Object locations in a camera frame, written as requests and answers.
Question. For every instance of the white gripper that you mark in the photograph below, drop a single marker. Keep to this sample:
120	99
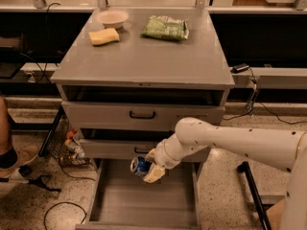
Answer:
160	156

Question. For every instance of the blue pepsi can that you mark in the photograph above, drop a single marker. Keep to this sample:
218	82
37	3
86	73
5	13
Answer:
140	166

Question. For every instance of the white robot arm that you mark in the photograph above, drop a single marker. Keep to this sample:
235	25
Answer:
281	149

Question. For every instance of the open bottom drawer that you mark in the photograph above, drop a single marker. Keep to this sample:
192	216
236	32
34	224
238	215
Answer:
123	201

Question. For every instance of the grey drawer cabinet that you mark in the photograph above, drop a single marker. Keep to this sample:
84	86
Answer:
142	70

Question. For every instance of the black metal stand bar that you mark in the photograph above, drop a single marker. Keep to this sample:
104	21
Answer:
264	220

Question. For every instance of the black tool on floor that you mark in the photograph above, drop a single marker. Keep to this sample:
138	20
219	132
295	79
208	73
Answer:
24	171

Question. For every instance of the tan shoe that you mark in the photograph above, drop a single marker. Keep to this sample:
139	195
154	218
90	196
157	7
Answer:
24	156

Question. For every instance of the black power adapter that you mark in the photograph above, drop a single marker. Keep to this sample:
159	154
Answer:
239	68

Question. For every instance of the cardboard box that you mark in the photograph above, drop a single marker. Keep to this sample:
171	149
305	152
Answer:
275	214

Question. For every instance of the green chip bag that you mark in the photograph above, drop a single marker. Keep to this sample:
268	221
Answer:
166	28

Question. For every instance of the yellow sponge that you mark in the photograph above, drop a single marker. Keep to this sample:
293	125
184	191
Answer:
103	36

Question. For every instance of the white paper bowl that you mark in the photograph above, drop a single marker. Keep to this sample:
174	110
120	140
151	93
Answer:
112	18

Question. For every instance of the middle drawer with handle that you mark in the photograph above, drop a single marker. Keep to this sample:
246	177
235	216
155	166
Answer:
115	149

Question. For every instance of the drawer with handle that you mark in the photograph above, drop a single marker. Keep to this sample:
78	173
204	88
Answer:
115	149
137	116

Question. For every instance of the top drawer with handle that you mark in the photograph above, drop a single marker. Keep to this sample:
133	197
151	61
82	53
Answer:
137	116

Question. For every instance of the wire basket with items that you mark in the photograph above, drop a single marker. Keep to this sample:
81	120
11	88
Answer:
66	146

